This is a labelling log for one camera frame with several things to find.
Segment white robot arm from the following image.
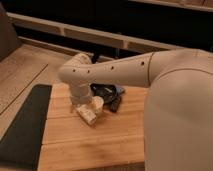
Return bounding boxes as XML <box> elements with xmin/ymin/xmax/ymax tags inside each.
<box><xmin>59</xmin><ymin>48</ymin><xmax>213</xmax><ymax>171</ymax></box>

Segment black ceramic bowl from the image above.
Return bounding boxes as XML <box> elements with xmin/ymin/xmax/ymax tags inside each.
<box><xmin>90</xmin><ymin>84</ymin><xmax>117</xmax><ymax>104</ymax></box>

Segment white ceramic cup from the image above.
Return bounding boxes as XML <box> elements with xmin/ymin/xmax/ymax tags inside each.
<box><xmin>92</xmin><ymin>96</ymin><xmax>104</xmax><ymax>112</ymax></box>

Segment dark brown oblong object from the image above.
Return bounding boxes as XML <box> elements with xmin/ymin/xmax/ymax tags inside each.
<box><xmin>110</xmin><ymin>96</ymin><xmax>122</xmax><ymax>113</ymax></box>

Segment white plastic bottle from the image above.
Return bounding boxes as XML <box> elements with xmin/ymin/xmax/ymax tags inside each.
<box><xmin>75</xmin><ymin>105</ymin><xmax>97</xmax><ymax>125</ymax></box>

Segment wooden table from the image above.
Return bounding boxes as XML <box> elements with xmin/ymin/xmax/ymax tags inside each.
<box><xmin>38</xmin><ymin>84</ymin><xmax>147</xmax><ymax>171</ymax></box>

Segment black floor mat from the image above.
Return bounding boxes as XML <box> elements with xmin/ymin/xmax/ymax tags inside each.
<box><xmin>0</xmin><ymin>84</ymin><xmax>52</xmax><ymax>170</ymax></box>

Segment white wall rail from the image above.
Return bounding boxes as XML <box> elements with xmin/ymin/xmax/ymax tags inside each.
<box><xmin>7</xmin><ymin>12</ymin><xmax>181</xmax><ymax>53</ymax></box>

